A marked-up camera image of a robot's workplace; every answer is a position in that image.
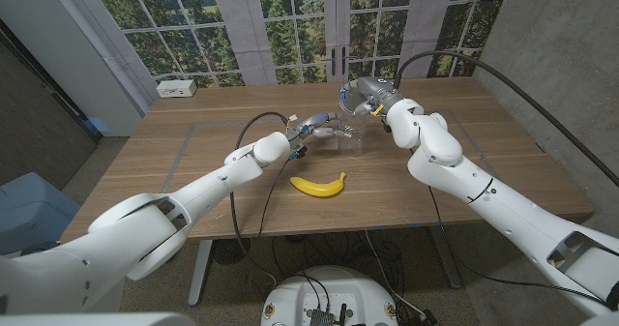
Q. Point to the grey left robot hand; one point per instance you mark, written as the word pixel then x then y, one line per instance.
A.
pixel 316 120

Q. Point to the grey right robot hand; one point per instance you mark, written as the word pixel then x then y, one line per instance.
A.
pixel 377 91

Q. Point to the silver jar lid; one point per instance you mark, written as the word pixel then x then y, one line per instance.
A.
pixel 349 102

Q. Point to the clear glass jar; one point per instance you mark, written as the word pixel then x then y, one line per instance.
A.
pixel 352 142

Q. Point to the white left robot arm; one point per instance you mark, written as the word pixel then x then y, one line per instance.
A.
pixel 208 190

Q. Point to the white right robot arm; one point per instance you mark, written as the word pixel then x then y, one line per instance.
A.
pixel 483 195

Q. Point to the yellow toy banana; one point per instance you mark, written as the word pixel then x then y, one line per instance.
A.
pixel 316 189

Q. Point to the printed window backdrop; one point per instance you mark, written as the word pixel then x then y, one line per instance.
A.
pixel 290 26

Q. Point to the white power outlet box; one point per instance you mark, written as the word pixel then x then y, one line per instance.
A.
pixel 176 88

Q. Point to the black round fan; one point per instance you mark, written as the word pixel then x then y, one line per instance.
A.
pixel 230 251

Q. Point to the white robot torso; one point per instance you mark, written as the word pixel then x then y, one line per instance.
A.
pixel 333 287

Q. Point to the grey table leg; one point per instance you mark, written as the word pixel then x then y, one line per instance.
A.
pixel 447 258

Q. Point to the white table leg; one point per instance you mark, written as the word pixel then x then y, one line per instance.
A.
pixel 198 273

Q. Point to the black torso electronics module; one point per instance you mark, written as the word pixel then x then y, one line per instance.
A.
pixel 320 317

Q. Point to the blue-grey storage bin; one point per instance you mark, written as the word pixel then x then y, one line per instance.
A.
pixel 29 205

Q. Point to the blue and black foot pedal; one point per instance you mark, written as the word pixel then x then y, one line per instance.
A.
pixel 38 247

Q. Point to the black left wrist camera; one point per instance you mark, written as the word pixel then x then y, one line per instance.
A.
pixel 299 153

